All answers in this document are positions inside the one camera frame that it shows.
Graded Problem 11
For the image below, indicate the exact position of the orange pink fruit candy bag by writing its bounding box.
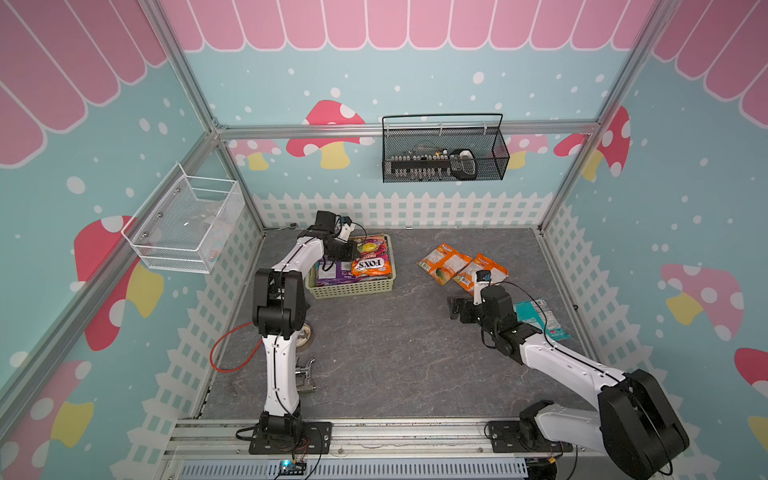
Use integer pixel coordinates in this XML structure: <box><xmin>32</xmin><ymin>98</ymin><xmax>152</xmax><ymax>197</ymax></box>
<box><xmin>350</xmin><ymin>235</ymin><xmax>393</xmax><ymax>279</ymax></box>

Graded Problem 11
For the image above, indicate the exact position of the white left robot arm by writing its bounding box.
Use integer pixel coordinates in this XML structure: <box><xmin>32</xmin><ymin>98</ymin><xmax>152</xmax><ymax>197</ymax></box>
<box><xmin>253</xmin><ymin>217</ymin><xmax>357</xmax><ymax>443</ymax></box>

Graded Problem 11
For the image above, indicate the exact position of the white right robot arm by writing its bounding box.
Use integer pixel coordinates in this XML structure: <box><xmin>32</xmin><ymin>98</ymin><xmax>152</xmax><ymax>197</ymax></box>
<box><xmin>448</xmin><ymin>285</ymin><xmax>690</xmax><ymax>479</ymax></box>

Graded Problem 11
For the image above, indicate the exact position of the light green plastic basket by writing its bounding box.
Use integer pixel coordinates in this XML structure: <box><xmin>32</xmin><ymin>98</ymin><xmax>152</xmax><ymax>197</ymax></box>
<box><xmin>304</xmin><ymin>234</ymin><xmax>396</xmax><ymax>300</ymax></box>

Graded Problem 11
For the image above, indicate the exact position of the orange candy bag near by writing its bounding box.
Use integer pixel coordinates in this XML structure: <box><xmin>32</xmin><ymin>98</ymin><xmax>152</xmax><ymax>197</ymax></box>
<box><xmin>453</xmin><ymin>254</ymin><xmax>509</xmax><ymax>294</ymax></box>

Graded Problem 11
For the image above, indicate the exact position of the orange candy bag far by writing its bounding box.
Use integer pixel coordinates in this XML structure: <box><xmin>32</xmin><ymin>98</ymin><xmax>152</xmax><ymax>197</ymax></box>
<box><xmin>418</xmin><ymin>243</ymin><xmax>471</xmax><ymax>285</ymax></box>

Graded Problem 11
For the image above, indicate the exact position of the brown tape roll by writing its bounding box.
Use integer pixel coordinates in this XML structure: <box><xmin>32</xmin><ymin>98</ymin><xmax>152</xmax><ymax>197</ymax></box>
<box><xmin>296</xmin><ymin>322</ymin><xmax>314</xmax><ymax>352</ymax></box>

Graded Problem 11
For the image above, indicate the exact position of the metal clamp tool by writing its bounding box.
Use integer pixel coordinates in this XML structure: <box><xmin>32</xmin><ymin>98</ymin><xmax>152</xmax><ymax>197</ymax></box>
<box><xmin>295</xmin><ymin>358</ymin><xmax>316</xmax><ymax>394</ymax></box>

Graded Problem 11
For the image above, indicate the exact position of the green lit circuit board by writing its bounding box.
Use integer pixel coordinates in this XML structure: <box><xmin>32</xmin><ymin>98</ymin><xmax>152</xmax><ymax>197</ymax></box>
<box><xmin>276</xmin><ymin>459</ymin><xmax>307</xmax><ymax>477</ymax></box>

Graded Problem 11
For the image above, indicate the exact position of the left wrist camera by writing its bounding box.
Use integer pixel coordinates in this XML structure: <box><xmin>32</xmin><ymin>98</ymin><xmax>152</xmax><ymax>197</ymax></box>
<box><xmin>313</xmin><ymin>210</ymin><xmax>342</xmax><ymax>236</ymax></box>

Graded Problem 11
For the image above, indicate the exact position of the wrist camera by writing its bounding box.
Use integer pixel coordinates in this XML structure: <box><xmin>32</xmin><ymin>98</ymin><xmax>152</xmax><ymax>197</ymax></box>
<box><xmin>473</xmin><ymin>269</ymin><xmax>492</xmax><ymax>306</ymax></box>
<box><xmin>313</xmin><ymin>210</ymin><xmax>342</xmax><ymax>236</ymax></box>

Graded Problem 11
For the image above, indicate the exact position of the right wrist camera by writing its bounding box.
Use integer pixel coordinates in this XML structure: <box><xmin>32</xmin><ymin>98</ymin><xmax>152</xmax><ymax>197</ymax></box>
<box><xmin>473</xmin><ymin>269</ymin><xmax>492</xmax><ymax>306</ymax></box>

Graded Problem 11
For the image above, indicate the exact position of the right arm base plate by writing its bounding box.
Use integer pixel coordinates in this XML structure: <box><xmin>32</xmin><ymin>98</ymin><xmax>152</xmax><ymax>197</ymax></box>
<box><xmin>483</xmin><ymin>420</ymin><xmax>573</xmax><ymax>457</ymax></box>

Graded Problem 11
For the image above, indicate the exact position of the white wire wall basket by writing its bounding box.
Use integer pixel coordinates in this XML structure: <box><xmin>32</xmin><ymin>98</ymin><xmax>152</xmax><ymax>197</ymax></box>
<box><xmin>121</xmin><ymin>164</ymin><xmax>245</xmax><ymax>274</ymax></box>

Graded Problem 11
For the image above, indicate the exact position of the red cable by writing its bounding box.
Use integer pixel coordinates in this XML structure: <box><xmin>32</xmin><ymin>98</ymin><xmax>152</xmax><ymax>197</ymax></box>
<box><xmin>208</xmin><ymin>320</ymin><xmax>265</xmax><ymax>374</ymax></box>

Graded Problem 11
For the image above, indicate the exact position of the black wire wall basket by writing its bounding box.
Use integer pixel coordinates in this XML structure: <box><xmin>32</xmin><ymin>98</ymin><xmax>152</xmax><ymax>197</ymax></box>
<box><xmin>381</xmin><ymin>113</ymin><xmax>511</xmax><ymax>183</ymax></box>

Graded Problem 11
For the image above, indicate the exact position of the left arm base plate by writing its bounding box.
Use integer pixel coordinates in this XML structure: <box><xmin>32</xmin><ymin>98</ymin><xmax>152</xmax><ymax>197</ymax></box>
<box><xmin>248</xmin><ymin>419</ymin><xmax>334</xmax><ymax>455</ymax></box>

